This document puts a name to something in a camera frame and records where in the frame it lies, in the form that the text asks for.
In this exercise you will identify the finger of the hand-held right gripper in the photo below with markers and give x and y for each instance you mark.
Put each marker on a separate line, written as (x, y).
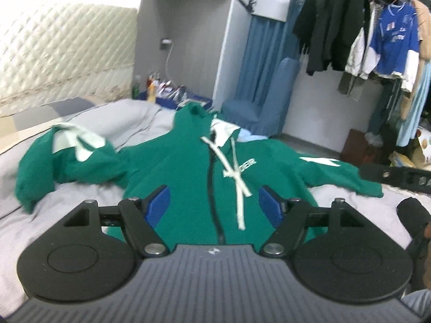
(397, 176)

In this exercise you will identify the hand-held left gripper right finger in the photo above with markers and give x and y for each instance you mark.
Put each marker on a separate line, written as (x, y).
(269, 205)

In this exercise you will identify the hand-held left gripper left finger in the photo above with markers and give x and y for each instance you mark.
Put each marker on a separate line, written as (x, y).
(160, 202)

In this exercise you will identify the green hoodie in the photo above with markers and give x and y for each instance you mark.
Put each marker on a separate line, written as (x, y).
(188, 161)

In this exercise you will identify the dotted printed cloth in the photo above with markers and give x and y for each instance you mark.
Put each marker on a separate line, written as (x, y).
(425, 143)

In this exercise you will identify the brown wooden box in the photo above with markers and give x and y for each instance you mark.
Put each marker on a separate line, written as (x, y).
(360, 144)

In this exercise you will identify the dark hanging pants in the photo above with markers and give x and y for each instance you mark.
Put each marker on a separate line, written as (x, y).
(378, 117)

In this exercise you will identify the light blue hanging garment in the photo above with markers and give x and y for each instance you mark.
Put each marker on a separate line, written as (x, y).
(416, 114)

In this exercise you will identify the light blue cloth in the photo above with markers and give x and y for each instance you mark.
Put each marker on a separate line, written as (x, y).
(252, 137)

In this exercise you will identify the grey bed blanket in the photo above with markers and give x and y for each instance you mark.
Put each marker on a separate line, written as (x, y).
(141, 117)

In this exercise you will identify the striped hanging garment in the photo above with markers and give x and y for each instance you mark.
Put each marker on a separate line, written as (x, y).
(352, 85)

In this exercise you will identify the blue covered chair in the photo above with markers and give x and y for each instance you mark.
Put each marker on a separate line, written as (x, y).
(269, 101)

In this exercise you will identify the yellow bottle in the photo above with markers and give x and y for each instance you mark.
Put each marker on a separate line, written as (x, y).
(151, 92)

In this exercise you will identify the green bottle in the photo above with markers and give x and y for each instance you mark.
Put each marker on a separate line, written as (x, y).
(135, 89)

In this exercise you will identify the group of small cosmetic bottles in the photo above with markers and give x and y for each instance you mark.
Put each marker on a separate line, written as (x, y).
(155, 78)

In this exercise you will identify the white puffer jacket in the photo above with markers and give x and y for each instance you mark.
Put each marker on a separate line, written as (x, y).
(357, 57)

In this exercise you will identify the blue white jersey jacket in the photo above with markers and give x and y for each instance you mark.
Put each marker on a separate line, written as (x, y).
(394, 40)

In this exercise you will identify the patchwork pillow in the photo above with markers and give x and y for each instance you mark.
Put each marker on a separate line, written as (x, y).
(50, 107)

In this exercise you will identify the tan hanging coat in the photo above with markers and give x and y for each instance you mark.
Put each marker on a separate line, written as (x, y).
(425, 33)

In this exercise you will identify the blue curtain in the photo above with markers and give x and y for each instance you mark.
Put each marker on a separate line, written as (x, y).
(256, 57)

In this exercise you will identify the black hanging jacket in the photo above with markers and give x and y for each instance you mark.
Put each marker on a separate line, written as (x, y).
(336, 23)

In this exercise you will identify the grey wardrobe cabinet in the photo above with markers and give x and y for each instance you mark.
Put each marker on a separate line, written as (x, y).
(188, 23)

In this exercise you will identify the cream quilted headboard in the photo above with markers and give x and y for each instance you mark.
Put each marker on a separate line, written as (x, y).
(60, 47)

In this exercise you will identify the wall socket with charger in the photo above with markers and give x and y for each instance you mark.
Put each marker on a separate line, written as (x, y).
(166, 42)

